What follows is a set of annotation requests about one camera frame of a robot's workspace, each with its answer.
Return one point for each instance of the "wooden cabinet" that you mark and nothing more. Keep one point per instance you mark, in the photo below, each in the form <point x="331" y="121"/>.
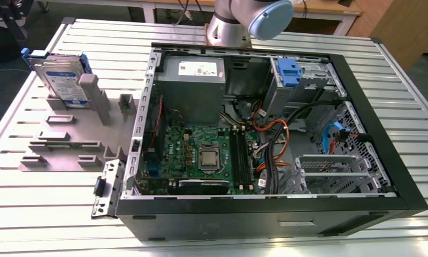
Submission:
<point x="407" y="26"/>

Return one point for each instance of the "green motherboard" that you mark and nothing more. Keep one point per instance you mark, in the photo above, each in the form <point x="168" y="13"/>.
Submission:
<point x="177" y="150"/>

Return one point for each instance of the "black PC case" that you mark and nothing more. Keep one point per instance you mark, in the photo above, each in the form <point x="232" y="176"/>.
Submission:
<point x="235" y="219"/>

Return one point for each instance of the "black graphics card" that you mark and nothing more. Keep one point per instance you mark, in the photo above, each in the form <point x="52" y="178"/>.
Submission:
<point x="203" y="186"/>

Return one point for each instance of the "green RAM stick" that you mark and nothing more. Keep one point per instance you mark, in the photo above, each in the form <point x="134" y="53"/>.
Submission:
<point x="61" y="145"/>

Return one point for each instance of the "hard disk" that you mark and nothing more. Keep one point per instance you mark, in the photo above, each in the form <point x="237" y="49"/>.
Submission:
<point x="61" y="83"/>

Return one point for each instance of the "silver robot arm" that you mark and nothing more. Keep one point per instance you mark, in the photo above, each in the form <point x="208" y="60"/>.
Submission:
<point x="228" y="29"/>

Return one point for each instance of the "metal expansion slot retainer bracket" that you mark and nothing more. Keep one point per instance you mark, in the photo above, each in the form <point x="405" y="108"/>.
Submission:
<point x="110" y="187"/>

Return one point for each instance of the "CPU socket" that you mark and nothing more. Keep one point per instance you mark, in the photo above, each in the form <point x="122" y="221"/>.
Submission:
<point x="209" y="169"/>

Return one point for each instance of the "metal disk bay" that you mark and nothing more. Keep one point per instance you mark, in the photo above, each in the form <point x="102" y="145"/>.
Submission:
<point x="328" y="174"/>

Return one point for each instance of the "grey parts rack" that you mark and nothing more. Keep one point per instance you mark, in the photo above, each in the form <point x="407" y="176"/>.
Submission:
<point x="85" y="150"/>

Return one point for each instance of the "grey power supply unit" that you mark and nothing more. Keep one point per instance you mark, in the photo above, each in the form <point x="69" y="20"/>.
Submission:
<point x="192" y="93"/>

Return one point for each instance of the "silver CPU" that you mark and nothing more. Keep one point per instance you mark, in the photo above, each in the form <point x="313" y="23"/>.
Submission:
<point x="208" y="157"/>

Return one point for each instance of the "blue plastic drive latch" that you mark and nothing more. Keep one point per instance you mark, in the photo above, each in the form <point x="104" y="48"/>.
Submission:
<point x="288" y="72"/>

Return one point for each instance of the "black RAM slot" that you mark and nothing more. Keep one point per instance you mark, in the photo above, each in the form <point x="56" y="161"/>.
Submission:
<point x="236" y="158"/>
<point x="245" y="158"/>

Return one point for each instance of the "wooden desk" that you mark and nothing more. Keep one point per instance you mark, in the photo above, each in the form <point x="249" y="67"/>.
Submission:
<point x="324" y="10"/>

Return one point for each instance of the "grey metal drive cage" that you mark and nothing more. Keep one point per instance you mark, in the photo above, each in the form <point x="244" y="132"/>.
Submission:
<point x="288" y="96"/>

